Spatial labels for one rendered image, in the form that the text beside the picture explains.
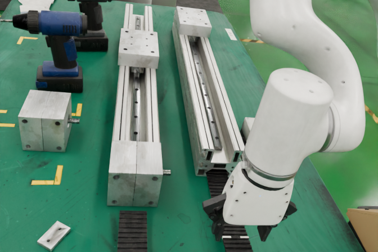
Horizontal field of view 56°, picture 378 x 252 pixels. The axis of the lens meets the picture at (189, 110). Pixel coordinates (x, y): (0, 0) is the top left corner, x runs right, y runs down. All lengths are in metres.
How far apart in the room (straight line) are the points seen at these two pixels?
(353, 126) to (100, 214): 0.48
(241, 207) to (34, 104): 0.50
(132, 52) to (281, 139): 0.61
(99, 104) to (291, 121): 0.64
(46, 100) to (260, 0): 0.52
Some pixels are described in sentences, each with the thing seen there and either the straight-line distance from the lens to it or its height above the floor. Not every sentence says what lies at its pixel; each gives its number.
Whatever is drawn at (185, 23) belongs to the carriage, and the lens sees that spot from 1.23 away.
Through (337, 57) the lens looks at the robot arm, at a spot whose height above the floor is 1.17.
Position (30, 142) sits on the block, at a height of 0.81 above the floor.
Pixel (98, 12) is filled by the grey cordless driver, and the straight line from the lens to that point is 1.21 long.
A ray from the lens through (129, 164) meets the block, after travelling 0.69.
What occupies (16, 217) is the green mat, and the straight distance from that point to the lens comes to 0.75.
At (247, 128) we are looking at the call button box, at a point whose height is 0.83.
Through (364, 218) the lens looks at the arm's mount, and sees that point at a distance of 0.85.
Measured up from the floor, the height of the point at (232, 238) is 0.81.
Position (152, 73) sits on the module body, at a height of 0.86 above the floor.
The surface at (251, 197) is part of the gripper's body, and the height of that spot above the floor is 0.96.
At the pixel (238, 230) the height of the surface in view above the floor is 0.81.
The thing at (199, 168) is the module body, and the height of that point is 0.80.
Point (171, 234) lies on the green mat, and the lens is 0.72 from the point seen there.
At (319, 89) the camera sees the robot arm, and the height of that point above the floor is 1.16.
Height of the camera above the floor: 1.36
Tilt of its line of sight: 35 degrees down
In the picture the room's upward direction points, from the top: 12 degrees clockwise
